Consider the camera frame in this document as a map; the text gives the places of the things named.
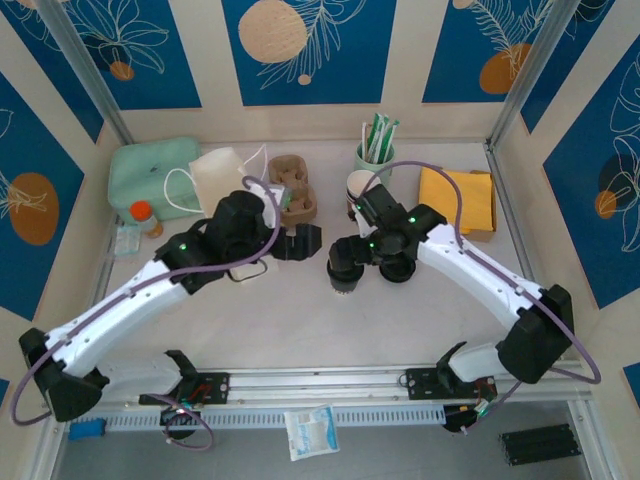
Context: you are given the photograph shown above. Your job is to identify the white paper takeout bag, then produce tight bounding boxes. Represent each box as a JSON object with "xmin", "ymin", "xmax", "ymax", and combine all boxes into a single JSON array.
[{"xmin": 163, "ymin": 143, "xmax": 281, "ymax": 290}]

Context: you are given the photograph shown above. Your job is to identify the mint green straw holder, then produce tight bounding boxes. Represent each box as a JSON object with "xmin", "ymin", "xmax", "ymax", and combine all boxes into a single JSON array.
[{"xmin": 354, "ymin": 139, "xmax": 396, "ymax": 182}]

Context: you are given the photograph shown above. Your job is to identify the yellow napkin stack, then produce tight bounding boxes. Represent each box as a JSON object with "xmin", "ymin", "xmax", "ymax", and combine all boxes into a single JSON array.
[{"xmin": 418, "ymin": 167, "xmax": 496, "ymax": 235}]

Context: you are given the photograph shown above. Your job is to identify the yellow napkins in box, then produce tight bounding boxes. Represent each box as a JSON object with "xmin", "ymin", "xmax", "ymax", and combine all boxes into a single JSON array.
[{"xmin": 414, "ymin": 164, "xmax": 497, "ymax": 245}]

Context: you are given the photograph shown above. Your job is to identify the orange bottle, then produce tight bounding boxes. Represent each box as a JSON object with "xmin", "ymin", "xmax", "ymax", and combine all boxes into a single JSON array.
[{"xmin": 129, "ymin": 200, "xmax": 165, "ymax": 240}]

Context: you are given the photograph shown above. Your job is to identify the mint green lunch bag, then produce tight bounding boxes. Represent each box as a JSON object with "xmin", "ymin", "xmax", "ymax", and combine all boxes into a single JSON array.
[{"xmin": 108, "ymin": 137, "xmax": 204, "ymax": 221}]

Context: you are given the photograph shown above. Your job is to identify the clear wipes packet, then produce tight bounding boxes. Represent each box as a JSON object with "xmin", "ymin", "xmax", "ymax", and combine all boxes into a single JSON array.
[{"xmin": 113, "ymin": 223, "xmax": 143, "ymax": 259}]

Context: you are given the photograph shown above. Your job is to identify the white and blue packet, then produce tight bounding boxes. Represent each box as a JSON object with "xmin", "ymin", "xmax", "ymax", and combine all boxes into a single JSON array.
[{"xmin": 283, "ymin": 403, "xmax": 341, "ymax": 462}]

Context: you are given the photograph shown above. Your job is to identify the black ribbed block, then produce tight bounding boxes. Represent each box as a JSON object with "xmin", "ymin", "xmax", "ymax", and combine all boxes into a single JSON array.
[{"xmin": 498, "ymin": 423, "xmax": 584, "ymax": 469}]

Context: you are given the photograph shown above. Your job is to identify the thin black left gripper cable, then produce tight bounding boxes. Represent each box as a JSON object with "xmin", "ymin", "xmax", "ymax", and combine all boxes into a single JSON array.
[{"xmin": 227, "ymin": 259, "xmax": 270, "ymax": 285}]

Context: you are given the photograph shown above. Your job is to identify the aluminium side rail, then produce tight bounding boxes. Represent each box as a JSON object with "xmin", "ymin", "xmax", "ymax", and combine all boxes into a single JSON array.
[
  {"xmin": 483, "ymin": 142, "xmax": 564, "ymax": 362},
  {"xmin": 94, "ymin": 214, "xmax": 124, "ymax": 301}
]

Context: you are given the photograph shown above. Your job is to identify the long aluminium base rail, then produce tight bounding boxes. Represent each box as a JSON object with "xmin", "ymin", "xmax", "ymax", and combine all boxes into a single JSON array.
[{"xmin": 42, "ymin": 360, "xmax": 586, "ymax": 412}]

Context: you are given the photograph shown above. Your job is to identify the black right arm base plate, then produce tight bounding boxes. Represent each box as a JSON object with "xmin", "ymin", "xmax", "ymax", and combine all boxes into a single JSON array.
[{"xmin": 403, "ymin": 367, "xmax": 497, "ymax": 401}]

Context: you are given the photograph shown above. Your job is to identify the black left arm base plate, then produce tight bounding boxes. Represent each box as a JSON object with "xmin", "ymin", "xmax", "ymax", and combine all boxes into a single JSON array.
[{"xmin": 138, "ymin": 370, "xmax": 232, "ymax": 407}]

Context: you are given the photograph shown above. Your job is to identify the white slotted cable duct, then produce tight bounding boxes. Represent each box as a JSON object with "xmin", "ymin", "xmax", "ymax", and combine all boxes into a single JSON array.
[{"xmin": 107, "ymin": 405, "xmax": 446, "ymax": 432}]

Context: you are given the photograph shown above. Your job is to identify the aluminium frame post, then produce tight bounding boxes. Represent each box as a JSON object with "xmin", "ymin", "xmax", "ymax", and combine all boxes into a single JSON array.
[
  {"xmin": 37, "ymin": 0, "xmax": 135, "ymax": 146},
  {"xmin": 487, "ymin": 0, "xmax": 586, "ymax": 149}
]

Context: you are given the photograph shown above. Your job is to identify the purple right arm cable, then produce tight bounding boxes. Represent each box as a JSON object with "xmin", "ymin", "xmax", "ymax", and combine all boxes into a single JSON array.
[{"xmin": 357, "ymin": 159, "xmax": 602, "ymax": 436}]

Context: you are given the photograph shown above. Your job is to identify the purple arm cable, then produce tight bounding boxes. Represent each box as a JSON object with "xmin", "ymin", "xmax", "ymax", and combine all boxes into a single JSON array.
[
  {"xmin": 357, "ymin": 159, "xmax": 602, "ymax": 436},
  {"xmin": 10, "ymin": 174, "xmax": 286, "ymax": 451}
]

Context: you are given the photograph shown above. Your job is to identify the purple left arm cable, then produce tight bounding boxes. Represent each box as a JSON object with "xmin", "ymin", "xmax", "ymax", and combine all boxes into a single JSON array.
[{"xmin": 10, "ymin": 174, "xmax": 286, "ymax": 451}]

